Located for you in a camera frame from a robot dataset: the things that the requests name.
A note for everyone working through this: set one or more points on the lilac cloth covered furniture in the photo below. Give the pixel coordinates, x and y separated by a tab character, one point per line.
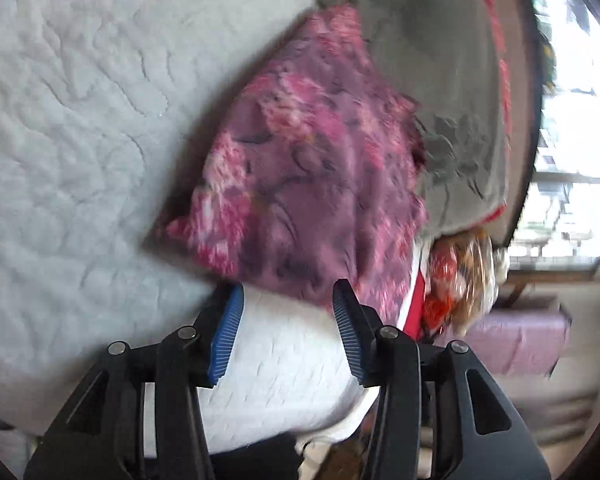
519	342

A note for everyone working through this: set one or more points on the grey floral pillow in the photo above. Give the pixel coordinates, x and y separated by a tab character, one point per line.
407	40

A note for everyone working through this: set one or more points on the plastic bag of items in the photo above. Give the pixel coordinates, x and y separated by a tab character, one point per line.
465	273

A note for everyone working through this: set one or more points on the purple pink floral garment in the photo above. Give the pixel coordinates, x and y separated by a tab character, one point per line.
312	176

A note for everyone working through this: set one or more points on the window with bars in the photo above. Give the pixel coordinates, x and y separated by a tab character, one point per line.
558	227

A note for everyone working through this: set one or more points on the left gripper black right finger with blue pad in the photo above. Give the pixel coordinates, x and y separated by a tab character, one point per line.
478	433

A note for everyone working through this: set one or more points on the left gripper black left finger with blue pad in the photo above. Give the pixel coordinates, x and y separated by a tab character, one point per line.
135	414

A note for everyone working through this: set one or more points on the white quilted mattress cover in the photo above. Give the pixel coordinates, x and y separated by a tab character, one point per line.
106	108

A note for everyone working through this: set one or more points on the red patterned blanket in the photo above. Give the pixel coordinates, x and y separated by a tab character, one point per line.
468	150

